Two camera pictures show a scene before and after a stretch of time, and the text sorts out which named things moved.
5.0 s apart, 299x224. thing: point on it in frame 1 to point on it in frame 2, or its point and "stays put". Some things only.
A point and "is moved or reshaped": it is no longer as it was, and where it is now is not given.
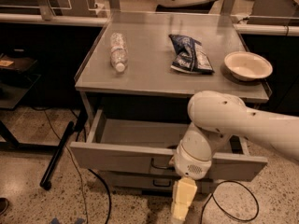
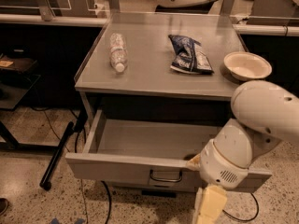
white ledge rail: x=64 y=20 stays put
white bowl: x=248 y=65 stays put
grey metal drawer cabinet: x=135 y=81 stays put
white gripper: x=191 y=164 to x=218 y=169
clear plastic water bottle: x=119 y=51 stays put
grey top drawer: x=155 y=143 is moved or reshaped
